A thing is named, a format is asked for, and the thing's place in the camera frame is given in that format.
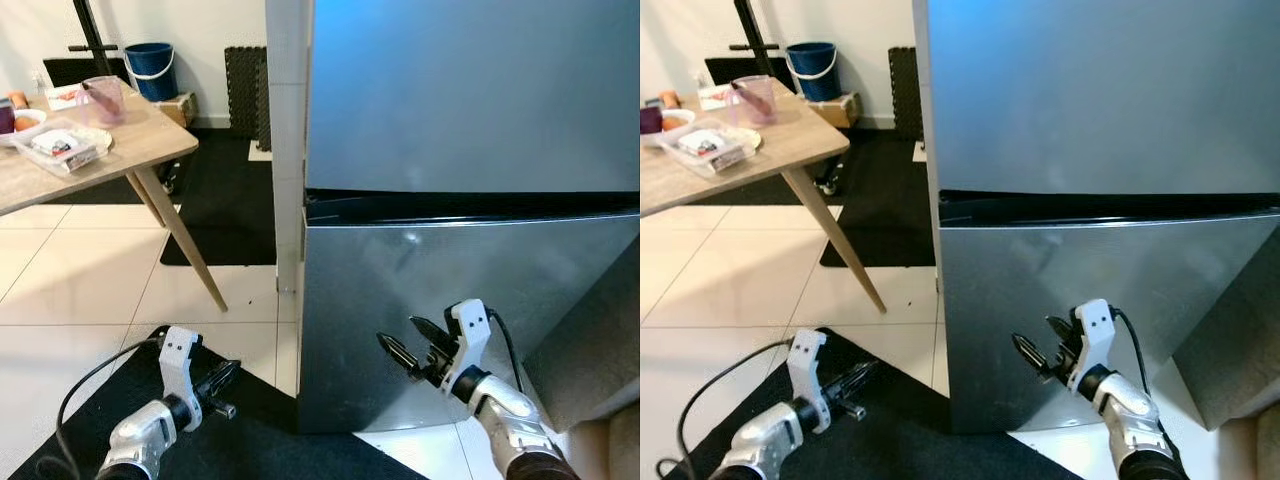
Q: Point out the stainless steel fridge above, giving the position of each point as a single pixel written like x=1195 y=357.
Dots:
x=470 y=100
x=1100 y=100

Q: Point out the black rubber mat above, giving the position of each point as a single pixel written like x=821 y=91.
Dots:
x=880 y=220
x=225 y=210

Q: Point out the light wooden dining table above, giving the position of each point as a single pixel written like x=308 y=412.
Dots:
x=790 y=140
x=140 y=140

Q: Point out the clear plastic container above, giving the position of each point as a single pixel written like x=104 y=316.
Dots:
x=62 y=170
x=712 y=172

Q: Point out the small cardboard box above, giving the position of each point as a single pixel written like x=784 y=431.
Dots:
x=178 y=110
x=840 y=110

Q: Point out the wrapped food pack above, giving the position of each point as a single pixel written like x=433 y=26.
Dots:
x=60 y=143
x=710 y=145

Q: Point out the black foam tile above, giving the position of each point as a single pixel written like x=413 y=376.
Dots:
x=905 y=95
x=245 y=95

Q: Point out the pink plastic jug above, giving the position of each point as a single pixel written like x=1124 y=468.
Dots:
x=757 y=100
x=105 y=100

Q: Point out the blue bucket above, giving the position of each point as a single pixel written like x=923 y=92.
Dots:
x=150 y=75
x=812 y=75

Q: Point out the purple bowl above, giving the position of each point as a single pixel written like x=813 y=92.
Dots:
x=650 y=120
x=6 y=120

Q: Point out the white bowl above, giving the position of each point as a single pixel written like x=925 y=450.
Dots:
x=690 y=117
x=40 y=117

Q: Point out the orange fruit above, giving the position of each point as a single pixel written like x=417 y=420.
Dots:
x=675 y=124
x=25 y=124

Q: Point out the black board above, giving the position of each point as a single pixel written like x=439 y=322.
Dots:
x=725 y=70
x=70 y=70

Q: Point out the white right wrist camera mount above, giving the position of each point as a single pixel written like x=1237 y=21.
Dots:
x=1095 y=325
x=470 y=325

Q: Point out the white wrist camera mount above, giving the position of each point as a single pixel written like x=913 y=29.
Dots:
x=470 y=325
x=178 y=355
x=1095 y=325
x=805 y=355

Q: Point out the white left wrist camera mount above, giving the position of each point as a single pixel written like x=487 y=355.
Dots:
x=178 y=355
x=805 y=355

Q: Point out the black rack post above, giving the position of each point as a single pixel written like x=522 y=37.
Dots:
x=752 y=30
x=90 y=30

